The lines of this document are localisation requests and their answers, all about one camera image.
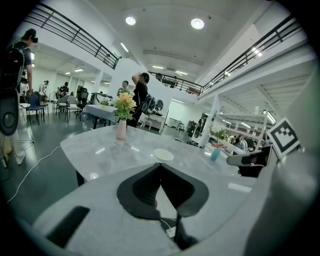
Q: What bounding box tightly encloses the blue chair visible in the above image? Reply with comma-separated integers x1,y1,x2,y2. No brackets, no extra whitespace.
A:
26,92,50,126

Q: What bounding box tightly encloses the white power strip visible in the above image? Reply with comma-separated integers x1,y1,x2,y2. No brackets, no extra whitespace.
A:
165,226,179,238

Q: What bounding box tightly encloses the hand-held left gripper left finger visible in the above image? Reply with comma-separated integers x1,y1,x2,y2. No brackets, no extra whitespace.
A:
116,163,161,220

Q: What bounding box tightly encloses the white dressing table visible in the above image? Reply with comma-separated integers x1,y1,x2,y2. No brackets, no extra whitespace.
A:
143,113,167,132

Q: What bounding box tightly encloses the white flower bouquet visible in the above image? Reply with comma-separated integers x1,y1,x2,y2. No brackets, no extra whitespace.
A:
209,124,227,149

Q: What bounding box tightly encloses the table with blue cloth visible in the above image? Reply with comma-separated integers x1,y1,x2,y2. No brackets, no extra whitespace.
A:
82,104,118,130

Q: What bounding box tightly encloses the black balcony railing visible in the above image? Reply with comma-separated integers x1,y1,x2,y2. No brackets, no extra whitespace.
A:
23,2,123,70
148,14,303,96

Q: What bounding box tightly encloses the black office chair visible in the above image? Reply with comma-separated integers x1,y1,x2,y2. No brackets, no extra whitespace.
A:
76,87,90,116

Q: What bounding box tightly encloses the yellow flower bouquet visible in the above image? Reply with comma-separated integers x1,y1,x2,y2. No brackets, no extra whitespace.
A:
113,91,137,122

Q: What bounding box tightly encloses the cream paper cup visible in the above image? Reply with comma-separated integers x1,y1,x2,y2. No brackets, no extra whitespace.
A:
153,148,175,164

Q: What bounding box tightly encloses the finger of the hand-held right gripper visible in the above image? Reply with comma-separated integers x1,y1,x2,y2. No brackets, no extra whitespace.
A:
226,144,272,178

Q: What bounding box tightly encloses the grey chair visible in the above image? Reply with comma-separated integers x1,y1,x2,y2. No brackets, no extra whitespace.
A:
55,96,81,123

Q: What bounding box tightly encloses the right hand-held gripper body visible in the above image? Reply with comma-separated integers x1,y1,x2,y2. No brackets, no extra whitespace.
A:
243,72,320,256

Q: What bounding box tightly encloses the pink vase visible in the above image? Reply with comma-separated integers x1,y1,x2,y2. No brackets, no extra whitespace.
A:
115,119,128,140

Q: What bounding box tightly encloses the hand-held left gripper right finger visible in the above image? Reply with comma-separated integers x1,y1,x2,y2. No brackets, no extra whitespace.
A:
159,163,210,217

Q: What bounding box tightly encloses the long white cable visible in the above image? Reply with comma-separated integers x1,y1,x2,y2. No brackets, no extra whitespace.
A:
6,146,62,203

